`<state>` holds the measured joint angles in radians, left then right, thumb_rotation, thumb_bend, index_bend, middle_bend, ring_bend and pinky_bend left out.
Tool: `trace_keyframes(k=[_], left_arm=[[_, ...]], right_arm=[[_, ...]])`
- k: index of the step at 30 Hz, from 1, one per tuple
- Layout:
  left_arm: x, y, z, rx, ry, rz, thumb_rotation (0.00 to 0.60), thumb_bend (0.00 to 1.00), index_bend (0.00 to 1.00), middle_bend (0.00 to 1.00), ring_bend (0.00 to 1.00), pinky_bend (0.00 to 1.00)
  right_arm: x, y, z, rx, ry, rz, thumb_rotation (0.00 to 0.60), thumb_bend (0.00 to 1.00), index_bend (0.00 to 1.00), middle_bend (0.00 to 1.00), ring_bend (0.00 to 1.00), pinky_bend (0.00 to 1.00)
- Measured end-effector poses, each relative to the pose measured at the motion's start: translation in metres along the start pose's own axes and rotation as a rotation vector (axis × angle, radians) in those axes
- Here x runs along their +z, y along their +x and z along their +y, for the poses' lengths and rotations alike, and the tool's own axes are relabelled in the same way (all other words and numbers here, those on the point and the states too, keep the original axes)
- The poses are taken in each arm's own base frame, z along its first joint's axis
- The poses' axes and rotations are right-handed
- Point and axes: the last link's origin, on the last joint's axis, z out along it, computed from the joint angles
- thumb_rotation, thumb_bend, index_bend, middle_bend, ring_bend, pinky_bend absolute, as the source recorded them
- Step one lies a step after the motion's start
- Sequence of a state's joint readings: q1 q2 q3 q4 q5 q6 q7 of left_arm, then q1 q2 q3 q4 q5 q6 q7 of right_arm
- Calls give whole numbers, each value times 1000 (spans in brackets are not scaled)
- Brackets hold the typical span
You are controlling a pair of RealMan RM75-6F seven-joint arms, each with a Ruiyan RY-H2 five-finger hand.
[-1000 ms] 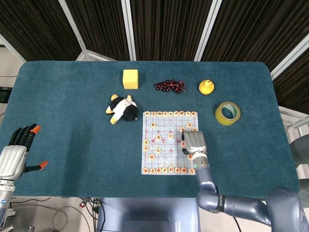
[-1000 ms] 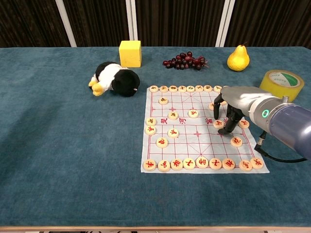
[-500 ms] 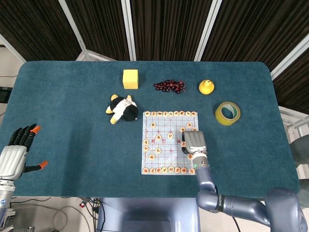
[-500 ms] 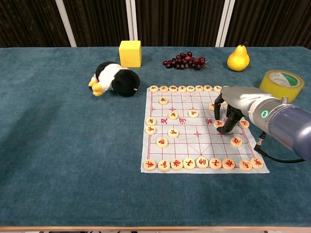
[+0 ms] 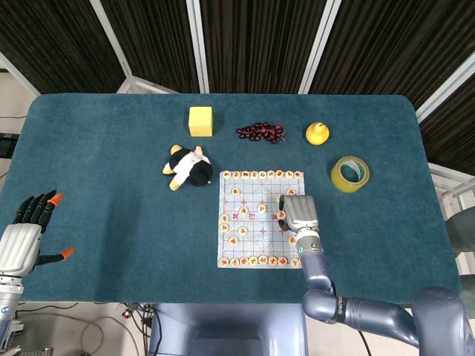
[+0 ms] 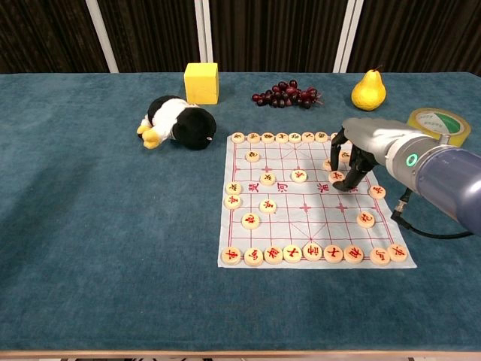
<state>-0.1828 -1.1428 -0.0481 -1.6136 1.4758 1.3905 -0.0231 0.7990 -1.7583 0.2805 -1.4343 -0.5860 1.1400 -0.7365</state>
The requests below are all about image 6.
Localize black arm cable with plug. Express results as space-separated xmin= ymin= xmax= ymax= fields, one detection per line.
xmin=390 ymin=187 xmax=475 ymax=240

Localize blue felt tablecloth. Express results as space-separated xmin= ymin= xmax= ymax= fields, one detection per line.
xmin=0 ymin=71 xmax=481 ymax=353

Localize dark slatted partition panel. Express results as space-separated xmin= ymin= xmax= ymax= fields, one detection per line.
xmin=332 ymin=0 xmax=481 ymax=74
xmin=85 ymin=0 xmax=208 ymax=74
xmin=194 ymin=0 xmax=349 ymax=74
xmin=0 ymin=0 xmax=110 ymax=74

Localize yellow pear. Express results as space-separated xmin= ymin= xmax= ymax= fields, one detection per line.
xmin=350 ymin=65 xmax=387 ymax=113

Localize dark red grape bunch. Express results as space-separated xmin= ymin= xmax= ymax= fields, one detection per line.
xmin=251 ymin=79 xmax=324 ymax=110

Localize yellow foam cube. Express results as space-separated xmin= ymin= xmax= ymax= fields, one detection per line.
xmin=183 ymin=62 xmax=220 ymax=105

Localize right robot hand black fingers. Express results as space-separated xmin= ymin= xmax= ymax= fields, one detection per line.
xmin=329 ymin=117 xmax=398 ymax=193

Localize black white penguin plush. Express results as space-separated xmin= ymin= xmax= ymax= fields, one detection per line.
xmin=136 ymin=95 xmax=218 ymax=151

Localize yellow tape roll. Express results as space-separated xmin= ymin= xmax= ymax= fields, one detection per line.
xmin=407 ymin=108 xmax=472 ymax=148

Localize white xiangqi board sheet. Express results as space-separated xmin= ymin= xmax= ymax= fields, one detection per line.
xmin=217 ymin=132 xmax=418 ymax=269

